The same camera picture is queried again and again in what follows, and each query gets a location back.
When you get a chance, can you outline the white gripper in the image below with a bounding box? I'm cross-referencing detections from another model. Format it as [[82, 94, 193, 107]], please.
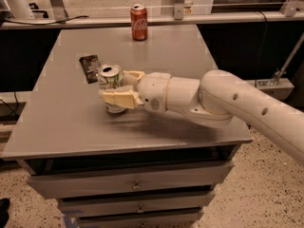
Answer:
[[99, 70, 172, 113]]

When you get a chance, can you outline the white green 7up can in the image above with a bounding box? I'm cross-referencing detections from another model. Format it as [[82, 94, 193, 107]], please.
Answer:
[[96, 64, 128, 115]]

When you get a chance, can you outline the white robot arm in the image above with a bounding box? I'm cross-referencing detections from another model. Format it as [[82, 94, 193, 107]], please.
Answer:
[[99, 69, 304, 164]]

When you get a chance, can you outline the red cola can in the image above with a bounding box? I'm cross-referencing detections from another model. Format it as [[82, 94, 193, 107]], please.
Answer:
[[130, 4, 148, 41]]

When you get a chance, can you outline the black snack bar wrapper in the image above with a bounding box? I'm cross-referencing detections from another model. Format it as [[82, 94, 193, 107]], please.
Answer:
[[79, 54, 101, 84]]

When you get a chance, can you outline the grey drawer cabinet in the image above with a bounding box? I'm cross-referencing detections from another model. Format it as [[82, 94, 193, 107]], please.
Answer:
[[0, 24, 254, 228]]

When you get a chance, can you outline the top grey drawer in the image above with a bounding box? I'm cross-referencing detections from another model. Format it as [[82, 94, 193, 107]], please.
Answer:
[[28, 161, 234, 199]]

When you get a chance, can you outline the grey drawer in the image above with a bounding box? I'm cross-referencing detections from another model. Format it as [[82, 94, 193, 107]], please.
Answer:
[[28, 161, 234, 199], [59, 190, 215, 218], [77, 208, 203, 228]]

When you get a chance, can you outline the middle grey drawer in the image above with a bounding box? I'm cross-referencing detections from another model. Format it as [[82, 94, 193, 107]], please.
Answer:
[[59, 190, 215, 218]]

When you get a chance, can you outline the bottom grey drawer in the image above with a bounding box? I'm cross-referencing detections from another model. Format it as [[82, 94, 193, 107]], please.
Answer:
[[77, 208, 203, 228]]

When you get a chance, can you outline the metal railing bar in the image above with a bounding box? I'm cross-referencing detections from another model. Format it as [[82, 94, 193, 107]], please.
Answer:
[[0, 11, 304, 29]]

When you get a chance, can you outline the black cable on rail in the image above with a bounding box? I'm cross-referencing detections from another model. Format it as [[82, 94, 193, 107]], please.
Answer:
[[4, 14, 89, 27]]

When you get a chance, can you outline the metal upright post left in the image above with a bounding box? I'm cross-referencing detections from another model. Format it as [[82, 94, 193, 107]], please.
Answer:
[[49, 0, 68, 21]]

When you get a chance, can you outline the metal upright post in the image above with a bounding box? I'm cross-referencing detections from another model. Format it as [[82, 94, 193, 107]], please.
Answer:
[[49, 0, 68, 21], [174, 0, 184, 20]]

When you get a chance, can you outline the metal upright post centre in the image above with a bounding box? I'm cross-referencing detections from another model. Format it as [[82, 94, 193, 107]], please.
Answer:
[[174, 0, 184, 20]]

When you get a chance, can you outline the black cable at left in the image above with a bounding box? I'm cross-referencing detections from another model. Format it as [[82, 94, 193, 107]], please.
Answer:
[[0, 91, 21, 122]]

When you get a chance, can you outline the metal floor bracket strut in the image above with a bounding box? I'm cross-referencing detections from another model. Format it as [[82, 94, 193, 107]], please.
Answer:
[[255, 32, 304, 101]]

